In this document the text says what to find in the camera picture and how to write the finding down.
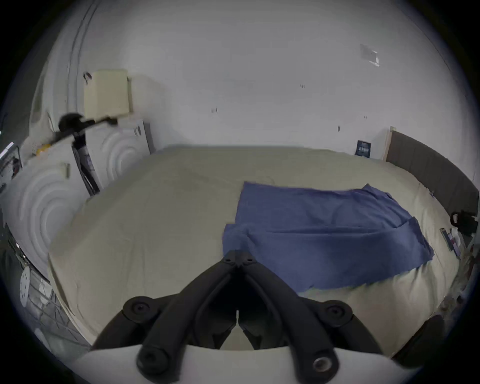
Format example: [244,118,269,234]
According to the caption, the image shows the bed with beige sheet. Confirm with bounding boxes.
[48,145,464,361]

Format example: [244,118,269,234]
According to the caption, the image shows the dark blue shirt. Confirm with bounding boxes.
[222,181,435,293]

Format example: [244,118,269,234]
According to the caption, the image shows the small black bag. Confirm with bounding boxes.
[450,210,479,235]

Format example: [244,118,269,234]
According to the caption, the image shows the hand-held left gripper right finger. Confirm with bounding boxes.
[239,250,384,384]

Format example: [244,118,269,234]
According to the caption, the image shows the dark phone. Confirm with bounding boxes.
[441,228,461,259]

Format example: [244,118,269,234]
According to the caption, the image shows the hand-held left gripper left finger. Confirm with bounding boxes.
[90,250,239,384]

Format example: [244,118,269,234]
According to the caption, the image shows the dark grey padded headboard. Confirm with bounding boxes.
[386,130,480,219]

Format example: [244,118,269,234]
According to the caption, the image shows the black tripod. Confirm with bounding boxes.
[57,112,118,196]

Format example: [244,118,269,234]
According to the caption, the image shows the beige carton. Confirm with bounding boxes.
[83,69,133,119]

